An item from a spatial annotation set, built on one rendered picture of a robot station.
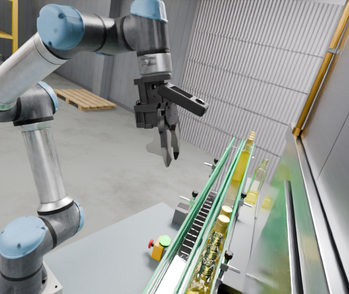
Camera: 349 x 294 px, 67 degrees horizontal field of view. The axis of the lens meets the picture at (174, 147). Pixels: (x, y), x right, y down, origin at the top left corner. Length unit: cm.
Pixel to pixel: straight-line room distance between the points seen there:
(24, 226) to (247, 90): 360
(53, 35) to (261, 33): 370
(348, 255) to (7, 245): 79
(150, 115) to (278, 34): 351
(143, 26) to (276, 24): 353
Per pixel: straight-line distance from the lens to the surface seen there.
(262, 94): 401
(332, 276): 39
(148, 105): 61
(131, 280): 113
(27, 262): 93
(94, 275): 113
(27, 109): 89
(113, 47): 64
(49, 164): 93
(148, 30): 60
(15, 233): 91
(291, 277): 48
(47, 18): 57
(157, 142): 62
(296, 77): 388
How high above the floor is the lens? 161
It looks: 22 degrees down
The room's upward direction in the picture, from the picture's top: 14 degrees clockwise
